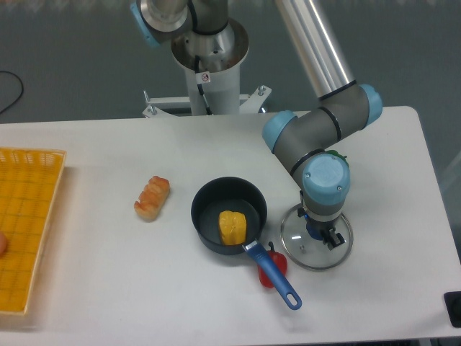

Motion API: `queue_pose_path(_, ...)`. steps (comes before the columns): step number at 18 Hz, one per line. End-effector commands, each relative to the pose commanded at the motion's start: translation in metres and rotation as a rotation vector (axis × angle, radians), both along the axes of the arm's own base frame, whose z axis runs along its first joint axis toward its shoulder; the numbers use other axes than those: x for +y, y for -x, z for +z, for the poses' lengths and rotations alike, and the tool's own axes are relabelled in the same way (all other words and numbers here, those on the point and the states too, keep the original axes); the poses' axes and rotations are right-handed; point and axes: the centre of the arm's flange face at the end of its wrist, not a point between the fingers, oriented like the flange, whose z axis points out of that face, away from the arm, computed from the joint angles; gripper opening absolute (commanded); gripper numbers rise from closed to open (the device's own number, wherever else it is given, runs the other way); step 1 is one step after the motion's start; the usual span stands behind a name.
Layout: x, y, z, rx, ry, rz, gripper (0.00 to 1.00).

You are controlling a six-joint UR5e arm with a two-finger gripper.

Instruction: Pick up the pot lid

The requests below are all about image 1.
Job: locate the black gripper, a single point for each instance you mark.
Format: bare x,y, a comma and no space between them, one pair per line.
330,239

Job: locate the glass lid with blue knob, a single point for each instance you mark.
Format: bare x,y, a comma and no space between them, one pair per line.
307,250

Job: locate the yellow toy bell pepper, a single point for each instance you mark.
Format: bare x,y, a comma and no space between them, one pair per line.
232,227

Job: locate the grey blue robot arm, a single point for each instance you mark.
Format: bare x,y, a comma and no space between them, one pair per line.
299,142

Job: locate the red toy bell pepper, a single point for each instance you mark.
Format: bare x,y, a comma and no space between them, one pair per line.
280,261

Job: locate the green toy bell pepper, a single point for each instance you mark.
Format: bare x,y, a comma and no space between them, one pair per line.
340,158

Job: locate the black device at table edge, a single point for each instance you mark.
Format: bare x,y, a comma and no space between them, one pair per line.
452,302

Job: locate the orange toy bread loaf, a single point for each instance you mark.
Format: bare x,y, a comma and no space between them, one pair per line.
152,198

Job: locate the yellow woven basket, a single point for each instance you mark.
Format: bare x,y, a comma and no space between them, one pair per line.
30,179

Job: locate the orange object at left edge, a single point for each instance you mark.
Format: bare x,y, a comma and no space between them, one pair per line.
2,244

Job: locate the dark pot with blue handle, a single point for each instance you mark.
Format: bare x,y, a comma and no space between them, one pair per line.
238,195

